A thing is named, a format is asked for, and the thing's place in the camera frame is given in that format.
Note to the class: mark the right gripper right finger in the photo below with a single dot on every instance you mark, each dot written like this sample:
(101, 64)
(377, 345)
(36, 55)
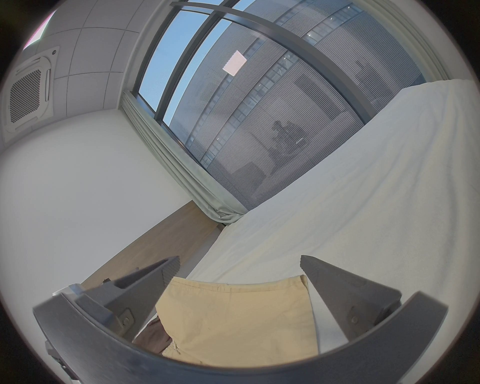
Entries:
(348, 300)

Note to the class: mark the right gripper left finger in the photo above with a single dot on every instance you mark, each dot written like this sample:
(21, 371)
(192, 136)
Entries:
(142, 288)

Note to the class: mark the tan shorts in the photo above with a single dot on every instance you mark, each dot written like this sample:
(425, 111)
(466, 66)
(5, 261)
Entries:
(240, 318)

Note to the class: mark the brown garment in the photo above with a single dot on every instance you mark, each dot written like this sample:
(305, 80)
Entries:
(153, 335)

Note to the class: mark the pale green curtain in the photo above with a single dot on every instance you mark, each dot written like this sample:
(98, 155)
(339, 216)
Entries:
(180, 165)
(416, 41)

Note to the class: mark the window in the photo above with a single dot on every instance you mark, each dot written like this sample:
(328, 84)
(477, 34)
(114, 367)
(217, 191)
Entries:
(262, 112)

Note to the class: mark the white ceiling air conditioner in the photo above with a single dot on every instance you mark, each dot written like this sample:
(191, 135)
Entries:
(28, 97)

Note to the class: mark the square ceiling light panel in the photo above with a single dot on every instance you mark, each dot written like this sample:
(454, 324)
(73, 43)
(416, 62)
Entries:
(39, 30)

